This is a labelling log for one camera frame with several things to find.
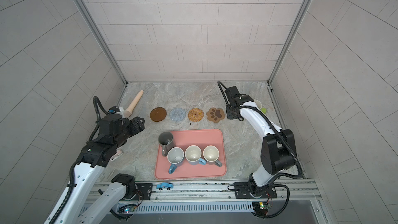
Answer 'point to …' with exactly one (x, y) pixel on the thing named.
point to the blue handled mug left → (175, 157)
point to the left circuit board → (127, 208)
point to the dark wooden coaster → (158, 114)
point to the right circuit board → (260, 208)
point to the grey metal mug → (166, 140)
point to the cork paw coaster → (215, 114)
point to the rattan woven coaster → (195, 114)
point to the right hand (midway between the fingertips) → (234, 113)
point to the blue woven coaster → (177, 114)
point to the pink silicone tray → (202, 138)
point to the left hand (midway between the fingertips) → (142, 119)
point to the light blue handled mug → (193, 154)
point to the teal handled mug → (211, 154)
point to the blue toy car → (164, 185)
